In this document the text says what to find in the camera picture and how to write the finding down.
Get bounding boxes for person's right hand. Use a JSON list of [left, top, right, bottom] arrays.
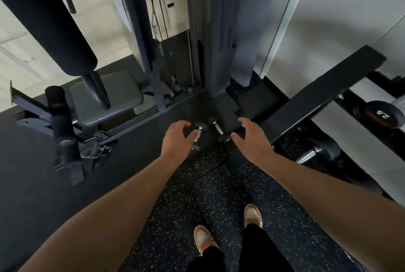
[[231, 117, 276, 167]]

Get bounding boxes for person's left hand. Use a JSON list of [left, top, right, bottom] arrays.
[[161, 120, 201, 168]]

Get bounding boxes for person's left forearm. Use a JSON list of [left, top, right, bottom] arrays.
[[18, 155, 188, 272]]

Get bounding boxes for person's right forearm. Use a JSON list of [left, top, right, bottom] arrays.
[[253, 154, 405, 272]]

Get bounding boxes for person's right orange white shoe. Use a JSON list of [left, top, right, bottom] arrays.
[[243, 203, 263, 229]]

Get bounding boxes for person's orange white shoe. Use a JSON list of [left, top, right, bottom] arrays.
[[193, 225, 221, 255], [243, 203, 263, 229]]

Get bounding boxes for black padded bench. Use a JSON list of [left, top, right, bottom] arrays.
[[221, 45, 388, 177]]

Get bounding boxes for grey machine seat pad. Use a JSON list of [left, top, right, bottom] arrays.
[[70, 70, 144, 127]]

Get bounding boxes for person's left orange white shoe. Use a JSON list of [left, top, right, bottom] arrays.
[[193, 225, 221, 255]]

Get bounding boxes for grey leaning panel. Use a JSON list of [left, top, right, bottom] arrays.
[[236, 0, 273, 86]]

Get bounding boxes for person's black trousers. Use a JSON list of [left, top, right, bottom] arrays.
[[186, 222, 296, 272]]

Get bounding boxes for grey weight stack column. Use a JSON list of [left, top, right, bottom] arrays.
[[184, 0, 245, 98]]

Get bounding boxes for black foam leg roller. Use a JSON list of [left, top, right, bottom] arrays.
[[45, 85, 69, 143], [59, 140, 85, 186]]

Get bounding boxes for round black dumbbell red label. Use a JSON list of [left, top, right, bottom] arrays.
[[352, 100, 405, 130]]

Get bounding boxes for large black cylindrical pad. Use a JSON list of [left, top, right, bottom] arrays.
[[0, 0, 99, 77]]

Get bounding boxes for small black dumbbell chrome handle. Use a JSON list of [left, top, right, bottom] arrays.
[[208, 117, 234, 144], [191, 121, 208, 152]]

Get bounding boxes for large black dumbbell chrome handle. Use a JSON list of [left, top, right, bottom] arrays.
[[296, 137, 342, 165]]

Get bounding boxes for short silver chain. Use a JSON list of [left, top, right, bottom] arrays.
[[80, 145, 112, 160]]

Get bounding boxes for grey machine upright post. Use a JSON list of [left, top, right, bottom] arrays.
[[112, 0, 167, 111]]

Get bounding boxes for black steel cables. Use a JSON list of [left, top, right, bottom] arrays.
[[141, 0, 194, 92]]

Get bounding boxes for black leg extension frame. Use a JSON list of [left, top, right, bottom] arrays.
[[9, 80, 109, 174]]

